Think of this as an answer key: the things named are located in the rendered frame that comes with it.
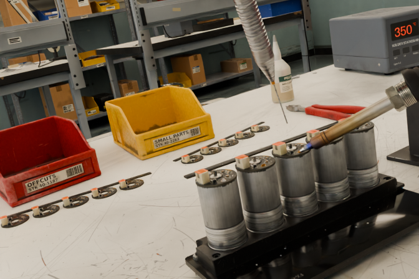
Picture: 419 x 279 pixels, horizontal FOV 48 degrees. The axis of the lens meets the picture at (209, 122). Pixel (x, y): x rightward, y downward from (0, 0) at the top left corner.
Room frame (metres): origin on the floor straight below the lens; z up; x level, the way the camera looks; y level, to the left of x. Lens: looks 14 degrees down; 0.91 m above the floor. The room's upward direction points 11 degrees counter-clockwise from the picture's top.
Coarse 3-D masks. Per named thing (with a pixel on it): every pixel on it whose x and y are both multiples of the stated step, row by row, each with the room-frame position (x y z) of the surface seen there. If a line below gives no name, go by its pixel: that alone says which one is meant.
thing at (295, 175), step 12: (300, 156) 0.28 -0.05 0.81; (276, 168) 0.29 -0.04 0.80; (288, 168) 0.28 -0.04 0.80; (300, 168) 0.28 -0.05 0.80; (312, 168) 0.28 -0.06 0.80; (288, 180) 0.28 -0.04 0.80; (300, 180) 0.28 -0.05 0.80; (312, 180) 0.28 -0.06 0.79; (288, 192) 0.28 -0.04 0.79; (300, 192) 0.28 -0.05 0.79; (312, 192) 0.28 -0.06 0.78; (288, 204) 0.28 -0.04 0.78; (300, 204) 0.28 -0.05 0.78; (312, 204) 0.28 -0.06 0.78; (288, 216) 0.28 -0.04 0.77; (300, 216) 0.28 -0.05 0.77
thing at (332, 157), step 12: (336, 144) 0.29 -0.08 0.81; (312, 156) 0.30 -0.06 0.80; (324, 156) 0.29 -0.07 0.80; (336, 156) 0.29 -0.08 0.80; (324, 168) 0.29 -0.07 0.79; (336, 168) 0.29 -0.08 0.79; (324, 180) 0.29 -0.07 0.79; (336, 180) 0.29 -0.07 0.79; (348, 180) 0.30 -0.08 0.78; (324, 192) 0.29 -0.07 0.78; (336, 192) 0.29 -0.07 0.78; (348, 192) 0.29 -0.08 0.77
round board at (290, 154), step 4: (288, 144) 0.30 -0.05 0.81; (292, 144) 0.30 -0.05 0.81; (296, 144) 0.29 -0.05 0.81; (300, 144) 0.29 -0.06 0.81; (304, 144) 0.29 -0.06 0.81; (296, 148) 0.29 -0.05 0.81; (300, 148) 0.29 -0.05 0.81; (272, 152) 0.29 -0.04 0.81; (288, 152) 0.28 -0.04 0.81; (292, 152) 0.28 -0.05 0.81; (296, 152) 0.28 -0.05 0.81; (304, 152) 0.28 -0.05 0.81; (308, 152) 0.28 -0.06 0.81; (276, 156) 0.28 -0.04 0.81; (280, 156) 0.28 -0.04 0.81; (284, 156) 0.28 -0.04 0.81; (288, 156) 0.28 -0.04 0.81; (292, 156) 0.28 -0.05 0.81; (296, 156) 0.28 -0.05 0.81
